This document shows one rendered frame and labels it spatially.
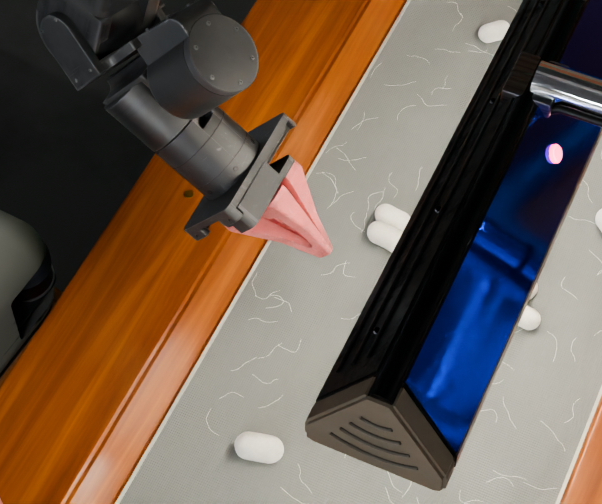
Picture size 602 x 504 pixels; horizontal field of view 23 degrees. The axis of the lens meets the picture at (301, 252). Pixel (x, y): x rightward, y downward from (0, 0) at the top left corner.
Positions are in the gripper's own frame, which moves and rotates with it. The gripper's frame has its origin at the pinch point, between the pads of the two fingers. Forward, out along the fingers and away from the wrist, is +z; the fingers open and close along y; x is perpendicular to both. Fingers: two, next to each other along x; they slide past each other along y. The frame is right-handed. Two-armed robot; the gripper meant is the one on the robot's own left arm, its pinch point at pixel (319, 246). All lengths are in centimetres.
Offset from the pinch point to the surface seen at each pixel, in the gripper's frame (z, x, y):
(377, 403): -6.9, -31.8, -26.9
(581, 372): 21.5, -7.7, 2.2
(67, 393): -7.3, 12.2, -17.1
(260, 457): 5.4, 3.4, -15.5
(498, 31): 6.4, 2.1, 32.8
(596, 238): 19.3, -6.0, 15.1
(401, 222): 6.4, 2.2, 8.8
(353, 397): -7.4, -30.3, -26.5
